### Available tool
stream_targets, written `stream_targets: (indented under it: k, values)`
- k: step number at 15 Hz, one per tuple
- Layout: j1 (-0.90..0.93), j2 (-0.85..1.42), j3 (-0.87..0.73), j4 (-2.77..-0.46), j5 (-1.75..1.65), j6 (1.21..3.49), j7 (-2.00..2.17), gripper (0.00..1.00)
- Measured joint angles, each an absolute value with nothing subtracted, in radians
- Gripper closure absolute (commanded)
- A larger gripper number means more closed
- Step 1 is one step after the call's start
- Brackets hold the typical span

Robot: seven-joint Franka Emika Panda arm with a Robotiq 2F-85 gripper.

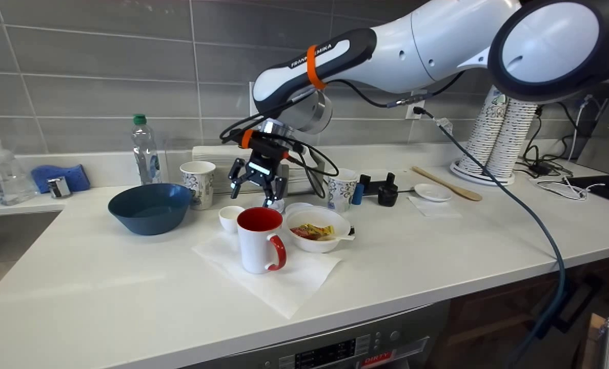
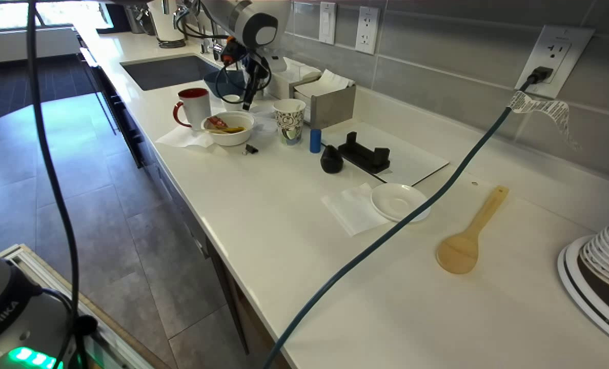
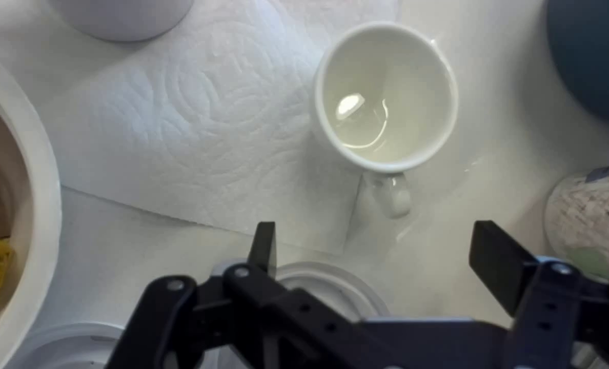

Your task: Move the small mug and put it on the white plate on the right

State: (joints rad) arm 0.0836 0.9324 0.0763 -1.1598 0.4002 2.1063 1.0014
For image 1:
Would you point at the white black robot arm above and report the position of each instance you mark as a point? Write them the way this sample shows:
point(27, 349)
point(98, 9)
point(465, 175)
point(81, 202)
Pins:
point(419, 41)

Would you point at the wooden spoon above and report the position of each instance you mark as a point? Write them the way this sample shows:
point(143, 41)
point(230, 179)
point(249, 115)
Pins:
point(449, 184)

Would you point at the small black round bottle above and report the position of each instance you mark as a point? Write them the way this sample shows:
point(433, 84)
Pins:
point(389, 194)

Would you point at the white plate stack dark rim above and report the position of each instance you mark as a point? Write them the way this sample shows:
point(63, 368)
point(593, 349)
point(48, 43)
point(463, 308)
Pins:
point(474, 176)

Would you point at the small blue cylinder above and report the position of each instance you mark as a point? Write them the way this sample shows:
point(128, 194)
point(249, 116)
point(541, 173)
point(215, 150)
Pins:
point(359, 191)

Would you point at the white wall outlet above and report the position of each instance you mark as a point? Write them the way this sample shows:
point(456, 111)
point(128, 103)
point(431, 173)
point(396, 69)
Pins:
point(414, 115)

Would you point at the small black knob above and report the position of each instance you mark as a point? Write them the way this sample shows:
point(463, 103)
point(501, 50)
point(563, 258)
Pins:
point(351, 232)

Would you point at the clear bottle green cap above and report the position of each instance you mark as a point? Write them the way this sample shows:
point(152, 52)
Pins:
point(145, 156)

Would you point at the large white paper napkin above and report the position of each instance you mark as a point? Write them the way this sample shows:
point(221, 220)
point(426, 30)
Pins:
point(276, 289)

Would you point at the kitchen sink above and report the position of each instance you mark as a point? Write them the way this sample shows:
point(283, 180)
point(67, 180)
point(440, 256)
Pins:
point(9, 253)

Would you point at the small white paper napkin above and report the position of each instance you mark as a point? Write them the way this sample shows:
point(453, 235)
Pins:
point(440, 208)

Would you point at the black power adapter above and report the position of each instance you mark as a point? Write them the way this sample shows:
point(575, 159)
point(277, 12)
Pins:
point(541, 168)

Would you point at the white mug red inside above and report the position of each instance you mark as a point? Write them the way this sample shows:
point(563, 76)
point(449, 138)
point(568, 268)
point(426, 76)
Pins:
point(256, 247)

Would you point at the yellow red food pieces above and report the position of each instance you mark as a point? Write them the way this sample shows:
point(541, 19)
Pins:
point(312, 232)

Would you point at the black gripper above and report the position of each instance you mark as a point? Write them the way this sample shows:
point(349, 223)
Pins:
point(270, 156)

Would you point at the blue sponge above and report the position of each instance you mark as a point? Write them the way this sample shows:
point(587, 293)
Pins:
point(39, 176)

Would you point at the small black white box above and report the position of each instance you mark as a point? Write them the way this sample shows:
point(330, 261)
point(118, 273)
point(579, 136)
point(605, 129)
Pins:
point(58, 187)

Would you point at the dark blue bowl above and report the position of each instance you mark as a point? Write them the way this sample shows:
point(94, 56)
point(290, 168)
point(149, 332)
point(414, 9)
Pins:
point(151, 212)

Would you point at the clear soap dispenser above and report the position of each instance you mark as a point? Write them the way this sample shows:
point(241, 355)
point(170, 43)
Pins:
point(9, 180)

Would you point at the small white mug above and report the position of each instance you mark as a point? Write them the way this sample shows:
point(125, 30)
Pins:
point(230, 220)

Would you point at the brown wooden cabinet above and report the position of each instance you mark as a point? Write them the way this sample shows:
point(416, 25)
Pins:
point(495, 314)

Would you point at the black power plug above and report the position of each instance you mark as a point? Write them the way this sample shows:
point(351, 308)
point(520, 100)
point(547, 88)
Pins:
point(421, 109)

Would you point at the grey dishwasher front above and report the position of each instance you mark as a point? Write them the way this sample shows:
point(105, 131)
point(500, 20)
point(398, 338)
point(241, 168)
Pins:
point(331, 344)

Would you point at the metal napkin holder with napkins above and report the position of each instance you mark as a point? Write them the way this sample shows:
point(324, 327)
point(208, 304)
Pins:
point(309, 180)

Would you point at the black flat device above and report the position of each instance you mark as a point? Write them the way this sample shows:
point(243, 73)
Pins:
point(607, 188)

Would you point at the small white plate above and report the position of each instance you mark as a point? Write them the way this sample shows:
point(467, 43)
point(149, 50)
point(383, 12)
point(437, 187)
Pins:
point(431, 192)

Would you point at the black plastic holder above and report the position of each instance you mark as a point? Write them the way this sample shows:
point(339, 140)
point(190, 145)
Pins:
point(404, 188)

